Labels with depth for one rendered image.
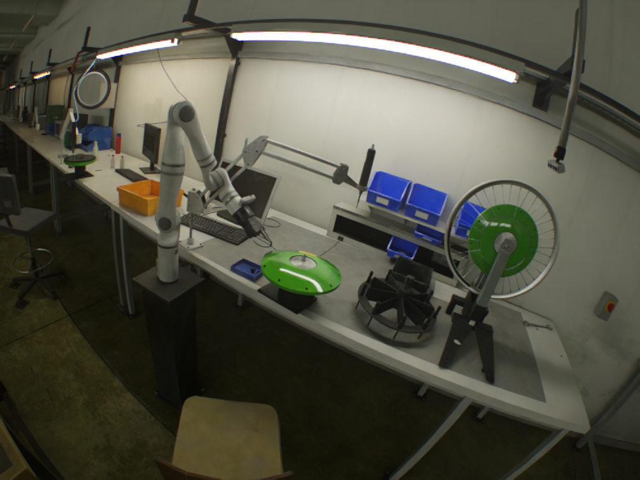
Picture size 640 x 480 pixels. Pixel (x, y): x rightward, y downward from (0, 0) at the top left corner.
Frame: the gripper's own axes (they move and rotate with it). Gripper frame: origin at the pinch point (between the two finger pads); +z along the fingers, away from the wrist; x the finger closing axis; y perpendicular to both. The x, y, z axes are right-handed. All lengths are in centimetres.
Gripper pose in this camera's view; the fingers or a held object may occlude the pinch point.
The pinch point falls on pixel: (271, 242)
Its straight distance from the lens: 116.0
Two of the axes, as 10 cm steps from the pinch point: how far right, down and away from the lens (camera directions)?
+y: -7.0, 5.5, 4.5
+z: 6.2, 7.8, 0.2
